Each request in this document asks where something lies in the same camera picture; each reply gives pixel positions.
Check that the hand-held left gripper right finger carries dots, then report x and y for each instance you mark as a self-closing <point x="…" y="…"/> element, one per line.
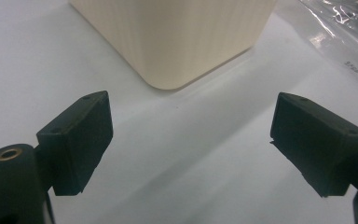
<point x="313" y="146"/>

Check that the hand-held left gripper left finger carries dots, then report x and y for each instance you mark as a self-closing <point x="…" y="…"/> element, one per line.
<point x="77" y="140"/>

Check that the clear plastic bag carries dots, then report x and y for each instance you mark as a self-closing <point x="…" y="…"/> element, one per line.
<point x="341" y="28"/>

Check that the cream ribbed plastic container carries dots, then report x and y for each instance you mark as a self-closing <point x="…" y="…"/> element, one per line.
<point x="174" y="37"/>

